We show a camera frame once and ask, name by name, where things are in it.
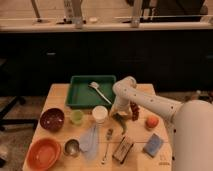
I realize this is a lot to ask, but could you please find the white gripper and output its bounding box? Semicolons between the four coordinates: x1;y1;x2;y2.
110;96;132;117

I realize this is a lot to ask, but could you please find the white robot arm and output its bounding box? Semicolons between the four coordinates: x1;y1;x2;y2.
110;76;213;171

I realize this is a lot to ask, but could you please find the purple bowl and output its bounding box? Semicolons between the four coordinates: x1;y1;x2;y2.
40;108;64;132

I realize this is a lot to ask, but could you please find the orange bowl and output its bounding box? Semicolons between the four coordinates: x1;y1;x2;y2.
27;138;61;171

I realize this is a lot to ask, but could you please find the red grapes bunch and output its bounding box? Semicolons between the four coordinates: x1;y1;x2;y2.
130;102;139;121

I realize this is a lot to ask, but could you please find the white cup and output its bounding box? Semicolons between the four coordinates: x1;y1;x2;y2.
92;106;108;123

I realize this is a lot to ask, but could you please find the metal fork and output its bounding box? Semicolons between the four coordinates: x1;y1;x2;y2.
101;128;113;165

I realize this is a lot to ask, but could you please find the orange peach fruit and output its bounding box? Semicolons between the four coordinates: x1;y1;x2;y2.
145;115;159;129

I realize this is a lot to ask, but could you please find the green plastic tray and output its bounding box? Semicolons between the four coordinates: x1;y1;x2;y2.
66;75;116;109

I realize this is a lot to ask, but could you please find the black and white box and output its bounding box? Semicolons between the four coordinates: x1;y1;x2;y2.
112;136;134;164

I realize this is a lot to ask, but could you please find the green cup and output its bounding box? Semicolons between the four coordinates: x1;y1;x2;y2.
70;110;84;125

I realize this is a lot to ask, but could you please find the light blue cloth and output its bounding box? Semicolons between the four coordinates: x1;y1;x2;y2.
79;124;99;160

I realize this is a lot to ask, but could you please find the blue sponge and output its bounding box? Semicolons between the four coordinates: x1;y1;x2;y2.
143;134;164;157

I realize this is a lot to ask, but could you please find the small metal cup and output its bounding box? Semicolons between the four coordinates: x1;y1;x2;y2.
64;139;80;157

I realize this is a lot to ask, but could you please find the black office chair base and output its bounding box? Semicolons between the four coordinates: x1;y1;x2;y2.
0;58;39;132

